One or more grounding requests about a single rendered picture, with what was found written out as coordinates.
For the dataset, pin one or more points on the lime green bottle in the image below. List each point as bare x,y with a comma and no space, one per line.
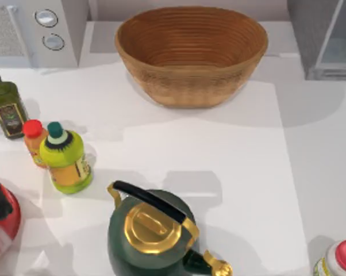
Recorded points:
67,164

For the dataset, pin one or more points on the microwave knob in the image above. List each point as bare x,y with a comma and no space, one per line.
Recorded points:
53,41
46,17

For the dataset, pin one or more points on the red and white can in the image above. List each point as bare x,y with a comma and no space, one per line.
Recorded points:
3,230

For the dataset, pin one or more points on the brown woven basket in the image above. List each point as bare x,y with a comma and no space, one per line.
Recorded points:
190,77

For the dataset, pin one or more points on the pale microwave oven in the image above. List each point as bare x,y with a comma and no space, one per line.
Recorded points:
17,34

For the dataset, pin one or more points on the white bottle with red cap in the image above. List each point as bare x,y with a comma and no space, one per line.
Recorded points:
341,258

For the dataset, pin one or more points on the orange bottle with red cap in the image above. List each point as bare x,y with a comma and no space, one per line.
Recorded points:
35,143

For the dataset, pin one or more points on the green and gold kettle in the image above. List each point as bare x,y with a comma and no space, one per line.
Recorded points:
153,238

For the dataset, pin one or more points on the dark green oil bottle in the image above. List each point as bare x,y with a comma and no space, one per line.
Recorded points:
7,109

